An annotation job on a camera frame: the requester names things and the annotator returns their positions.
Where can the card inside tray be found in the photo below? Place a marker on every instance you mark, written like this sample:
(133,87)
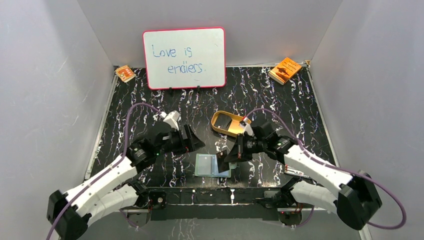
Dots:
(223,122)

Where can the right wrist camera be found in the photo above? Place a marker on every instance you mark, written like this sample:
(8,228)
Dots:
(245,124)

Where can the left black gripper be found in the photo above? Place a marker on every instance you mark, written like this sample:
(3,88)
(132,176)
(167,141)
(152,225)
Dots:
(186,138)

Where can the mint green card holder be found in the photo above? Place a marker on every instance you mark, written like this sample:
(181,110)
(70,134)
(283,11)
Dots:
(213,165)

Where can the orange book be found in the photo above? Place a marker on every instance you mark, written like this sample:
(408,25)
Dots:
(284,71)

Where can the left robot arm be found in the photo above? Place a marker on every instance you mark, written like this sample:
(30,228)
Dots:
(113,188)

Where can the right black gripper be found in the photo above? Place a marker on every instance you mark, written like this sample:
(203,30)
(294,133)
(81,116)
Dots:
(240,153)

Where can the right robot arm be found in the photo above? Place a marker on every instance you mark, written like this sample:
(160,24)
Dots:
(353,199)

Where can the grey card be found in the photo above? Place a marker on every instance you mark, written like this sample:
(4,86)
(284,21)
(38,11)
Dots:
(205,165)

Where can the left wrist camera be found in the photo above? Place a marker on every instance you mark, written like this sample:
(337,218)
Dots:
(171,118)

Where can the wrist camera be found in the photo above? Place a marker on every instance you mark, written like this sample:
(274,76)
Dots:
(171,118)
(245,124)

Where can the small orange card box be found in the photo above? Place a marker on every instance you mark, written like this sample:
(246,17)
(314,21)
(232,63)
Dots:
(125,73)

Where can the aluminium frame rail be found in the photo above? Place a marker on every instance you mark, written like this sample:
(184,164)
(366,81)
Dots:
(115,201)

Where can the black credit card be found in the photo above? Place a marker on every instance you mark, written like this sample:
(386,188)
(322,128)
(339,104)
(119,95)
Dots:
(222,165)

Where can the pink framed whiteboard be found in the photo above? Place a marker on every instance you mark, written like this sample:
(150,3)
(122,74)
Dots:
(185,58)

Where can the marker pen box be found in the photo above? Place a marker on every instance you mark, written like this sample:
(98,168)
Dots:
(288,170)

